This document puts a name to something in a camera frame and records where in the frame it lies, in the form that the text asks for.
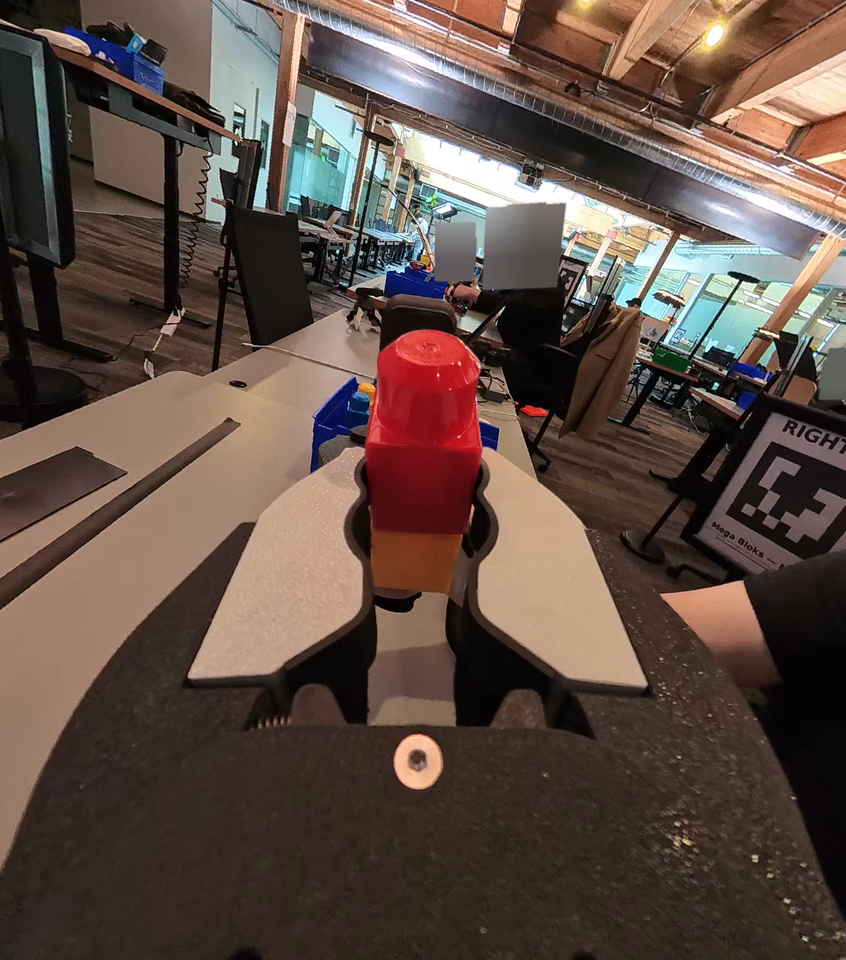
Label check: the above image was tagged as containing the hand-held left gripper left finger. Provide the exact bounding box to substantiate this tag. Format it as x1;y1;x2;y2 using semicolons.
189;448;376;714

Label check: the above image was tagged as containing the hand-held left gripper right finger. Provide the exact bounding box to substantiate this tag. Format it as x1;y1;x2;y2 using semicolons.
459;450;649;726

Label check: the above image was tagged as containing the orange mega block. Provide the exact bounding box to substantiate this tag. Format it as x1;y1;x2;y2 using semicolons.
370;528;464;594

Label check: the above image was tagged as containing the blue plastic bin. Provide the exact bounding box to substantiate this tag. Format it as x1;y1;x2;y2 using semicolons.
383;267;448;301
312;375;500;474

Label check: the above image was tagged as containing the red mega block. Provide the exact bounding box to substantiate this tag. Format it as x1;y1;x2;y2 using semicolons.
365;332;482;536

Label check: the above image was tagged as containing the person's right forearm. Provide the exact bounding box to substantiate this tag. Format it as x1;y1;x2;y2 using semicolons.
661;579;781;691

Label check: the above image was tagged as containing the black panel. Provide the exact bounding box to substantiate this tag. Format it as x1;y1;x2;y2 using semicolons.
228;202;316;351

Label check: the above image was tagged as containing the tan coat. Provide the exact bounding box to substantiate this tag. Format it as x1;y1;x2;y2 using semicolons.
559;302;646;442

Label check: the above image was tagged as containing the white power strip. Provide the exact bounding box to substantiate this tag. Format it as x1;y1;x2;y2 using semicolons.
143;306;186;378

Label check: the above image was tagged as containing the marker sign board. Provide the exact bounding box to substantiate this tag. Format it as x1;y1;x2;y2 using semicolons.
621;393;846;579

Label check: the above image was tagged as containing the standing desk with wooden top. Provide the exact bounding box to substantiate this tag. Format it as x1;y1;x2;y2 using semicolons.
48;30;245;329

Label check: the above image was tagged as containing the black flat plate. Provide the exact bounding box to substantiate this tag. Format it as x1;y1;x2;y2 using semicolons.
0;447;128;573

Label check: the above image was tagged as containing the person's black clothing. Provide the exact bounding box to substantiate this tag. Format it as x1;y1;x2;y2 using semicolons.
744;543;846;960

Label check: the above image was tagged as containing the small blue bin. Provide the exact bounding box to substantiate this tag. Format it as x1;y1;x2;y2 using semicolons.
65;26;167;96

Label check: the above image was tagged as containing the black coiled cable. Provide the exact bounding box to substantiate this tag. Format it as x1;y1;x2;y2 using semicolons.
181;150;215;291

